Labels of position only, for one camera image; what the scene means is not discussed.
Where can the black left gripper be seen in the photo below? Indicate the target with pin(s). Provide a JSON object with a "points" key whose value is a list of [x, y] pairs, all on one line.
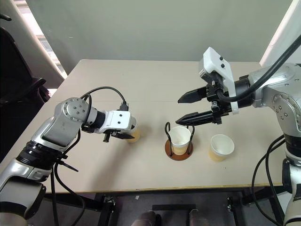
{"points": [[110, 134]]}

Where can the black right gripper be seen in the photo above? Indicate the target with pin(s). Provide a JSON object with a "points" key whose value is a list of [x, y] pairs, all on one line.
{"points": [[217, 109]]}

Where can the tan paper cup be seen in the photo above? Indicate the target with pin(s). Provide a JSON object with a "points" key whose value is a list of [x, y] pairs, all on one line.
{"points": [[135, 136], [179, 139], [222, 146]]}

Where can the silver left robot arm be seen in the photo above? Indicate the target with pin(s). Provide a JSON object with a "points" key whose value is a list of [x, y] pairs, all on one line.
{"points": [[58, 127]]}

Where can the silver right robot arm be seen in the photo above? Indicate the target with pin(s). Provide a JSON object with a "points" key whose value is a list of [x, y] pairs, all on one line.
{"points": [[279, 99]]}

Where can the dark rounded shape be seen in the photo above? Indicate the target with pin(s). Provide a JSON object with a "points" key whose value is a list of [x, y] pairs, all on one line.
{"points": [[147, 219]]}

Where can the black chair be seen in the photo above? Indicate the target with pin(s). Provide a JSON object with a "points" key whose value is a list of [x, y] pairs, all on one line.
{"points": [[14, 94]]}

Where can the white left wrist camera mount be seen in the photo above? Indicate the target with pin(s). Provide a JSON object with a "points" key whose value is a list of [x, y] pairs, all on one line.
{"points": [[117, 118]]}

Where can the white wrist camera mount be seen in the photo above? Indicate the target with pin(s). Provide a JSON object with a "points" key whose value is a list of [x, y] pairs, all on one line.
{"points": [[117, 118], [215, 61]]}

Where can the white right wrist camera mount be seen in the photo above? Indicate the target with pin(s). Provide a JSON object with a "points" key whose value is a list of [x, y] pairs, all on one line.
{"points": [[215, 61]]}

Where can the black metal table frame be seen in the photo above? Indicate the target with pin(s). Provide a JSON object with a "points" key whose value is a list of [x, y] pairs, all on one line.
{"points": [[105, 209]]}

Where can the window with white frame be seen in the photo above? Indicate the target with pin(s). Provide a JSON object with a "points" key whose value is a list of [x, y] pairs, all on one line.
{"points": [[50, 54]]}

